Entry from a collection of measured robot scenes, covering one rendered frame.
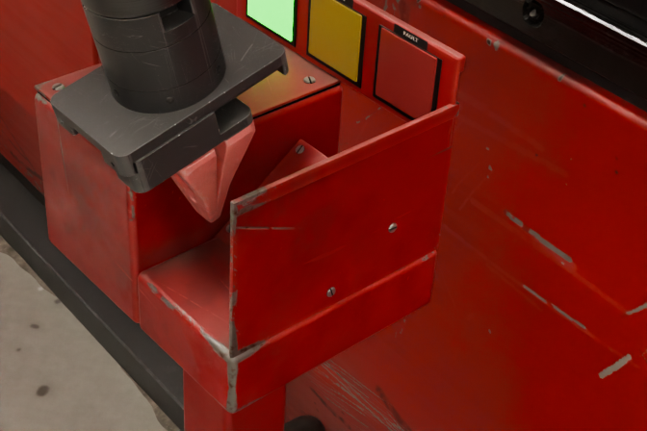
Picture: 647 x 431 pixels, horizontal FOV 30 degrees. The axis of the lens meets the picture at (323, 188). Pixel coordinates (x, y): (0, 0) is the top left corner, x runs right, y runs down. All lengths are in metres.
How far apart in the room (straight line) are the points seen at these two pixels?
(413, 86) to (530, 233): 0.22
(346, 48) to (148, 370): 0.93
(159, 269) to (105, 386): 0.94
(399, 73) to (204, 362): 0.20
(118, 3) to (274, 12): 0.26
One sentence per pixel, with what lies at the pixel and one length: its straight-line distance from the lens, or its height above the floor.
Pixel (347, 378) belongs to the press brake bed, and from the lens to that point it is 1.17.
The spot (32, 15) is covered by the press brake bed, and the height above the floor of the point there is 0.47.
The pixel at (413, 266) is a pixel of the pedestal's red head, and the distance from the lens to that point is 0.73.
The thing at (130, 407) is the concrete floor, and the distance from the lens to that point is 1.62.
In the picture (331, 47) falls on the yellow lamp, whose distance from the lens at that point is 0.74.
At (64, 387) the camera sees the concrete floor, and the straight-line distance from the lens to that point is 1.65.
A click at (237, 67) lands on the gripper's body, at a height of 0.87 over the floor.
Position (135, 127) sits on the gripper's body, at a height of 0.85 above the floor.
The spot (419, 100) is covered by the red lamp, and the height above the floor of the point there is 0.80.
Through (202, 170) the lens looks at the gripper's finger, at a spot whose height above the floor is 0.82.
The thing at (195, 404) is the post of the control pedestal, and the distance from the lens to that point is 0.85.
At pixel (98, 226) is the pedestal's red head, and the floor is 0.72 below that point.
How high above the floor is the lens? 1.16
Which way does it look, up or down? 36 degrees down
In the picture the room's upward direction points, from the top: 4 degrees clockwise
